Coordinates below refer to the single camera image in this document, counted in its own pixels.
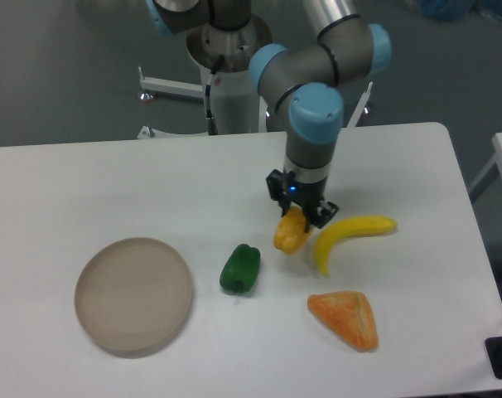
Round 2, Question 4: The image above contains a yellow toy pepper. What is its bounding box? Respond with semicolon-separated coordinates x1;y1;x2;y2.
273;206;314;255

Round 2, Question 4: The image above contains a green toy pepper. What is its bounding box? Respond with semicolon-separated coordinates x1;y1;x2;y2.
219;244;261;294

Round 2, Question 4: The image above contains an orange triangular toy bread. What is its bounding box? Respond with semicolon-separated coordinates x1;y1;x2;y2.
307;291;379;352

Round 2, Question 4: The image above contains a beige round plate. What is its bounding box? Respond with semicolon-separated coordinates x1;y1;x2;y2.
74;237;194;357

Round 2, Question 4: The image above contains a yellow toy banana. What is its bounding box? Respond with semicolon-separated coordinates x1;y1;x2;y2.
313;215;398;277

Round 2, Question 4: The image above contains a blue bag in background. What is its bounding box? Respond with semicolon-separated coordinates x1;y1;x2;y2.
405;0;502;26

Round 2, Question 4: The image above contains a black cable on pedestal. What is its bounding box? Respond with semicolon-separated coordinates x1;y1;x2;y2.
205;54;226;136

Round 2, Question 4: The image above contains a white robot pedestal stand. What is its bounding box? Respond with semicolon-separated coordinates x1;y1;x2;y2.
139;1;392;135

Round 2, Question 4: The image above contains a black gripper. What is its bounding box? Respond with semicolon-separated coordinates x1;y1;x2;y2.
266;169;339;232

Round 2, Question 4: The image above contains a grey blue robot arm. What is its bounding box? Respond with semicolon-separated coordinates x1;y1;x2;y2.
147;1;392;228

